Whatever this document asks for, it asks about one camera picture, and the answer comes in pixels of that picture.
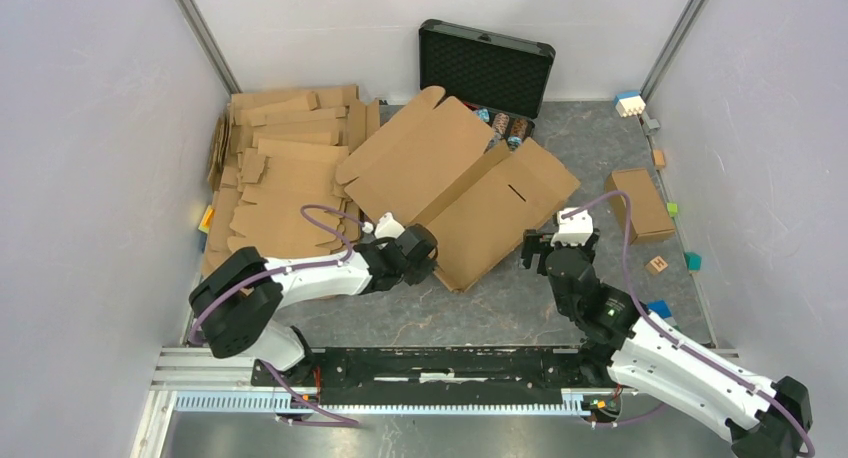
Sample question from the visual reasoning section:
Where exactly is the blue green block stack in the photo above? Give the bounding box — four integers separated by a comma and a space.
647, 300, 678, 329

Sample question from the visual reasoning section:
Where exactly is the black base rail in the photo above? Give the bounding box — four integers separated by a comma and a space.
282, 346, 622, 407

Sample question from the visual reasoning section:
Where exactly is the green small cube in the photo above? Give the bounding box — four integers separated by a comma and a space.
666, 202, 679, 218

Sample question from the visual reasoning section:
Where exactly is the cardboard box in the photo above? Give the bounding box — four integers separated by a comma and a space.
604, 168, 676, 245
336, 86, 580, 292

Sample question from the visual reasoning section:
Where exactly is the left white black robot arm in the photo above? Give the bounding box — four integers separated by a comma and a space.
188, 224, 438, 386

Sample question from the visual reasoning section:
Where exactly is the grey small block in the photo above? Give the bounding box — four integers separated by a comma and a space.
640, 117, 661, 136

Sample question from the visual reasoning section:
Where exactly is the teal small cube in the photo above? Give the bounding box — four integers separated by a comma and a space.
684, 251, 702, 272

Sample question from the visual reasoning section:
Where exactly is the black poker chip case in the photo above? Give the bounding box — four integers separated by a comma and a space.
418, 19, 556, 151

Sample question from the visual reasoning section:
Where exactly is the folded closed cardboard box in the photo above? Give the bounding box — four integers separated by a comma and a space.
604, 168, 676, 245

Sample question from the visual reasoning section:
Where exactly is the small wooden cube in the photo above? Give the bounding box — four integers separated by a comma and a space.
652, 149, 667, 170

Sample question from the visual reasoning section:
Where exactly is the orange yellow block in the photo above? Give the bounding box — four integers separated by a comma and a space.
198, 204, 215, 252

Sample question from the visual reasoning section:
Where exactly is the wooden letter block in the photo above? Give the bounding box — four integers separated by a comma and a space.
645, 256, 668, 275

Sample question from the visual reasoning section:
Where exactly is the blue white toy block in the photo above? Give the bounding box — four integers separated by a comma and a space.
614, 90, 646, 118

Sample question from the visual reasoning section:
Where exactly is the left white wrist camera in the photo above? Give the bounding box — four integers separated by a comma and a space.
361, 212, 405, 239

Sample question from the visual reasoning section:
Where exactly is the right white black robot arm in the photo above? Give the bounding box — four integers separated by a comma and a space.
521, 230, 814, 457

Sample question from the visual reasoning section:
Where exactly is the stack of flat cardboard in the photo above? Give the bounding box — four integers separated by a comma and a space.
201, 84, 381, 277

